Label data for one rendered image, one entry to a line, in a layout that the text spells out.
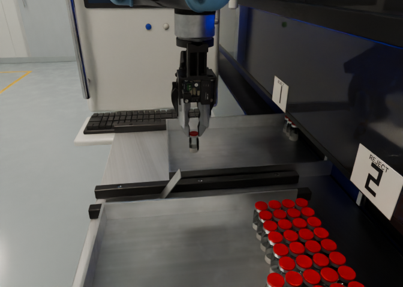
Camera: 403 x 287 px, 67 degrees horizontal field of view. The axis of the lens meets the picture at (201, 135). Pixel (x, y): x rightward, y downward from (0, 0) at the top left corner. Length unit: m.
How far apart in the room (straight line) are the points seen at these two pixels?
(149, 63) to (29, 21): 5.01
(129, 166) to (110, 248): 0.24
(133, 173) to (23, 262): 1.27
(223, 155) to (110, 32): 0.63
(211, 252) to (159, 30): 0.82
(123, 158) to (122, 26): 0.54
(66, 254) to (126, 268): 1.34
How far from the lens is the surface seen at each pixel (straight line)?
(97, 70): 1.17
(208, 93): 0.58
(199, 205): 0.55
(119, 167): 0.70
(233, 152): 0.73
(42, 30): 6.02
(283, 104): 0.70
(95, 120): 1.09
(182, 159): 0.70
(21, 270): 1.83
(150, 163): 0.70
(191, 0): 0.38
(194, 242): 0.50
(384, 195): 0.44
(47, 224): 2.04
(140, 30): 1.13
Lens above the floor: 1.24
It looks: 27 degrees down
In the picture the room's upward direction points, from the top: straight up
